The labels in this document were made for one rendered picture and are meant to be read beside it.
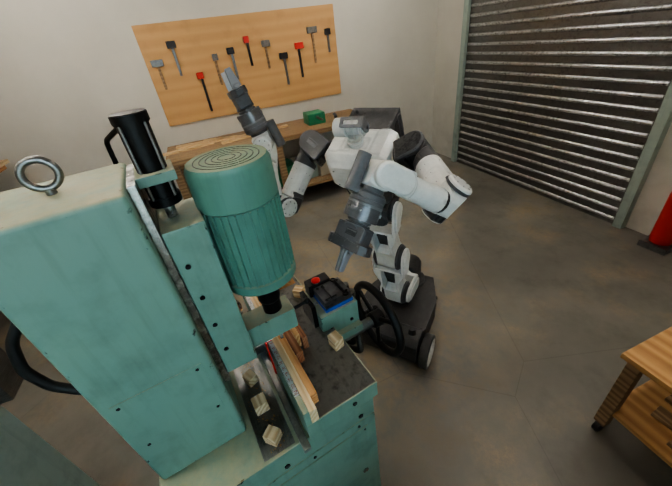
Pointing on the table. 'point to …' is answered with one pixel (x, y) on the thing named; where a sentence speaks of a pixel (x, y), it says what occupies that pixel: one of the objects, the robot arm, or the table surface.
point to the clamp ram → (310, 310)
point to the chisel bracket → (261, 325)
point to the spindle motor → (243, 216)
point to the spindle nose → (271, 302)
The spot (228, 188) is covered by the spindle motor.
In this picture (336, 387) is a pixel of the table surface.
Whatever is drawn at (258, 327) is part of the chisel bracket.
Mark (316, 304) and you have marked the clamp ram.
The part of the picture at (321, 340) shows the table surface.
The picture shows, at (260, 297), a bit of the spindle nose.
